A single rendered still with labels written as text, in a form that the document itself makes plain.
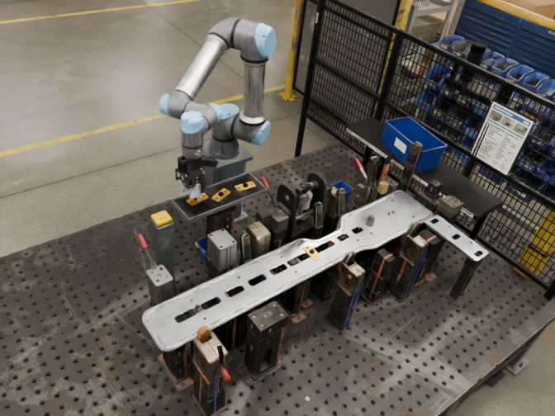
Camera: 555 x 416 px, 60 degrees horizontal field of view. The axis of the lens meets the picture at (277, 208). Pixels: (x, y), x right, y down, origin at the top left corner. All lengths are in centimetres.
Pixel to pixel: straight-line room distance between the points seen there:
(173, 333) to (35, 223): 218
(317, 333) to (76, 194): 237
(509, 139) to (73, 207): 285
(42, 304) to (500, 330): 198
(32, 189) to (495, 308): 319
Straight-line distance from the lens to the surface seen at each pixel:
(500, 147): 249
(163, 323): 173
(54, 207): 381
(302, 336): 208
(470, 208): 243
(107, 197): 382
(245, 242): 187
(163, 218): 185
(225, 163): 222
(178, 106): 177
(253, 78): 198
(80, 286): 228
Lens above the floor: 239
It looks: 40 degrees down
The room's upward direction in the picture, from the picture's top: 8 degrees clockwise
